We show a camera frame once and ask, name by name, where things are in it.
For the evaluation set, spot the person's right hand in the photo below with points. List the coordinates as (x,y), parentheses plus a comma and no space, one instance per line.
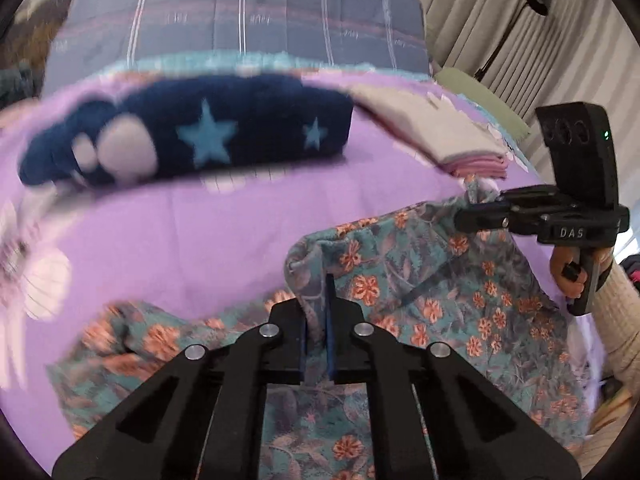
(567,272)

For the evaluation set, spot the person's right forearm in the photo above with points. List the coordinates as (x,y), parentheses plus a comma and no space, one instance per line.
(622,320)

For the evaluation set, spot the beige curtain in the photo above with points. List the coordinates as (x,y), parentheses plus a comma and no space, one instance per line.
(590,50)

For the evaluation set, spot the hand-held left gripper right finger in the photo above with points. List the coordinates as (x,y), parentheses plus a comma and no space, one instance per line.
(330,332)

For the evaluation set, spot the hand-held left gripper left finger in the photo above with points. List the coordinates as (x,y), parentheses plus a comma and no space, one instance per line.
(302,355)

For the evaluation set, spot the navy star plush blanket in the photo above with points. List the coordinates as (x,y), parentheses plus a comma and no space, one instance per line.
(260,120)

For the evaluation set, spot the black floor lamp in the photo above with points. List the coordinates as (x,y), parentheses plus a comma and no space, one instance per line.
(539,0)

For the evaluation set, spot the blue plaid pillow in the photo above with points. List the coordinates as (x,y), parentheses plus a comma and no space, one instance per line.
(250,10)

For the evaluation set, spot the pink folded garments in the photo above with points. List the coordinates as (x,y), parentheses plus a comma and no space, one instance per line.
(475,166)

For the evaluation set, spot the stack of folded pink clothes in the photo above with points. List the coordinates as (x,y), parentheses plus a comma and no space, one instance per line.
(430,120)

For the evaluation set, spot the purple flower bedsheet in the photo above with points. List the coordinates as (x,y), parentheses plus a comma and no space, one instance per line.
(200,240)

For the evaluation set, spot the green cushion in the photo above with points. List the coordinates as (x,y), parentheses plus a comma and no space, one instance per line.
(485,97)

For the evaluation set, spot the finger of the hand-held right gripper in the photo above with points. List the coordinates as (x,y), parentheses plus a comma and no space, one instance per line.
(480,217)

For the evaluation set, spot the teal knitted blanket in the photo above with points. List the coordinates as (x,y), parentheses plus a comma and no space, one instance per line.
(225,59)

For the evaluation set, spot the floral teal pants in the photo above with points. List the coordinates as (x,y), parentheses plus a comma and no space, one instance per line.
(450,285)

